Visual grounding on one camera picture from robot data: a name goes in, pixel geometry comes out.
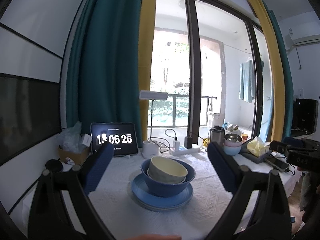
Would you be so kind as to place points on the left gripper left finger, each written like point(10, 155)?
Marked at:
point(95, 166)

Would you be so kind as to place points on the stainless steel tumbler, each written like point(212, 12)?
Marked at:
point(216, 134)

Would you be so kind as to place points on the black charger plug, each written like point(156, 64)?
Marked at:
point(188, 142)

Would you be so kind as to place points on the large blue bowl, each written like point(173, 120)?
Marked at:
point(166, 190)

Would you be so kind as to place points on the white power strip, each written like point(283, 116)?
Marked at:
point(183, 151)

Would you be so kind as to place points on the white textured table cloth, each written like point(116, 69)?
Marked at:
point(127, 207)

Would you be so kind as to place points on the tablet showing clock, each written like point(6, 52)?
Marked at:
point(121, 135)

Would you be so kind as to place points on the hanging blue towel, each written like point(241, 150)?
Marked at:
point(247, 82)

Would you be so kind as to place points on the blue plate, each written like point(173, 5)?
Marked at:
point(152, 202)

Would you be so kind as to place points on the cream yellow bowl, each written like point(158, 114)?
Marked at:
point(166, 170)

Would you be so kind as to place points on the black phone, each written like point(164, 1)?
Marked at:
point(278, 164)

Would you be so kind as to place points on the white charger plug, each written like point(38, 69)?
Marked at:
point(175, 145)

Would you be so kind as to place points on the pink steel-lined bowl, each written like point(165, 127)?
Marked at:
point(232, 140)

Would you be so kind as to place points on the white desk lamp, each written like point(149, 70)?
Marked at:
point(149, 148)

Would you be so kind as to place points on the teal curtain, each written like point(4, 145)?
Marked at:
point(102, 75)

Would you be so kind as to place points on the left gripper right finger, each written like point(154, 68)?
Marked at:
point(225, 166)

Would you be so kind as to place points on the yellow curtain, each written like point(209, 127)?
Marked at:
point(145, 44)

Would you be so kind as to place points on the clear plastic bag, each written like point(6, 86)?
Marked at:
point(71, 139)

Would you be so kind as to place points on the light blue bowl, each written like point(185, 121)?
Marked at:
point(232, 151)

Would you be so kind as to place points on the cardboard box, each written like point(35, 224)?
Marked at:
point(78, 158)

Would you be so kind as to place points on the red yellow can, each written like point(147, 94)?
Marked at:
point(244, 137)

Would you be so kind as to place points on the white air conditioner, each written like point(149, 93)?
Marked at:
point(300, 36)

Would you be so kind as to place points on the black round device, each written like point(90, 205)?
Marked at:
point(54, 165)

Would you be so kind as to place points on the white laundry basket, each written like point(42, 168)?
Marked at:
point(233, 129)

